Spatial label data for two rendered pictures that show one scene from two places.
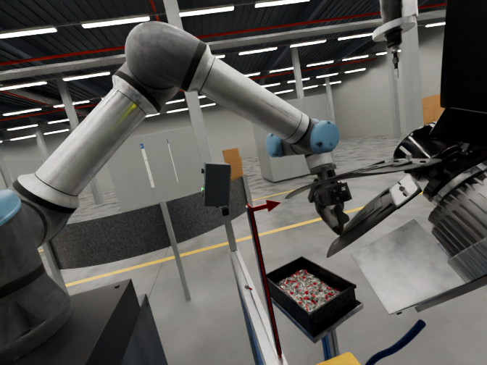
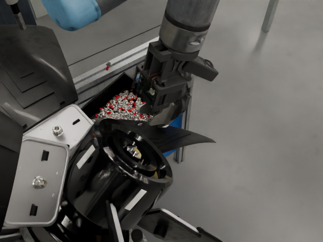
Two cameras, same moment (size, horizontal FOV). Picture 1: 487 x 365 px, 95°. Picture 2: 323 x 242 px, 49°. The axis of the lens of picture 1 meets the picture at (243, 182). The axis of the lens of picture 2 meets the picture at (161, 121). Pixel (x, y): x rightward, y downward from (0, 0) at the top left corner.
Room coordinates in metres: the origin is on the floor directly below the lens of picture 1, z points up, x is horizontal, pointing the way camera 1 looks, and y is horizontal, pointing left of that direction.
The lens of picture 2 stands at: (0.47, -0.63, 1.59)
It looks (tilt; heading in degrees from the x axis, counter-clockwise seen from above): 55 degrees down; 64
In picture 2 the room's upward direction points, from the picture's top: straight up
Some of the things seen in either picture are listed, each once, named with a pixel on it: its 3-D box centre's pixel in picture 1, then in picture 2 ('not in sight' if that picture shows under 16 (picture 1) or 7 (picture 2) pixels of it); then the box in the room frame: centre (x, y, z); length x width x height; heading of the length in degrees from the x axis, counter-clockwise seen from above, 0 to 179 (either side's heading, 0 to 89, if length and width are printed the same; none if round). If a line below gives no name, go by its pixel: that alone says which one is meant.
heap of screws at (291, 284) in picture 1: (306, 290); (121, 120); (0.60, -0.12, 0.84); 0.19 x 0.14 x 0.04; 24
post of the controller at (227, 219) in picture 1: (229, 229); not in sight; (0.93, 0.10, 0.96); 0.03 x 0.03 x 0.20; 10
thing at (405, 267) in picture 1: (404, 266); not in sight; (0.43, -0.30, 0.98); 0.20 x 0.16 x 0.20; 10
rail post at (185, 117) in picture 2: (254, 340); (182, 114); (0.93, 0.10, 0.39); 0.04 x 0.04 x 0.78; 10
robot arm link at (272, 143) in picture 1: (288, 143); not in sight; (0.67, -0.15, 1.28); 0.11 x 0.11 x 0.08; 21
